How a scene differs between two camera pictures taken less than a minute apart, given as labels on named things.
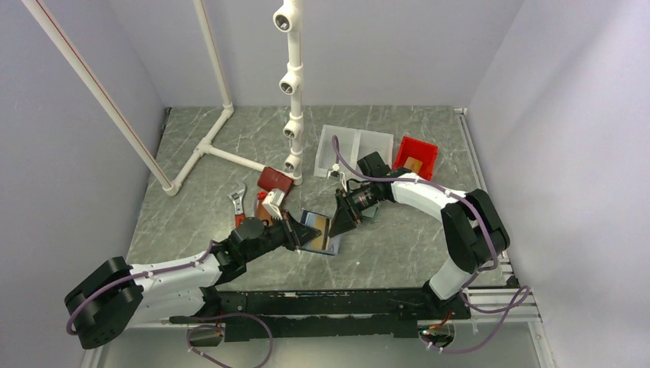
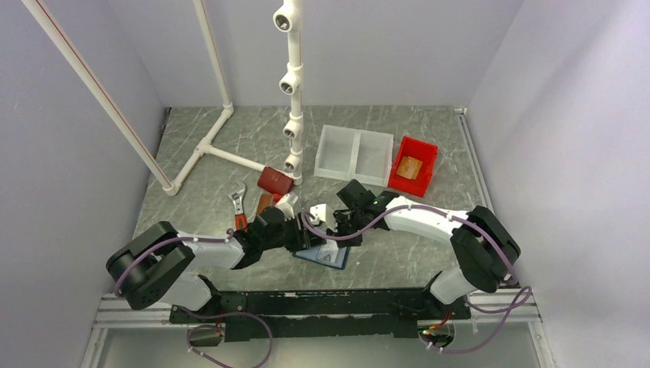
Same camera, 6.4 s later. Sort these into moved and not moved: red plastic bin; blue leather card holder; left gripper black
Moved: blue leather card holder
Not moved: left gripper black; red plastic bin
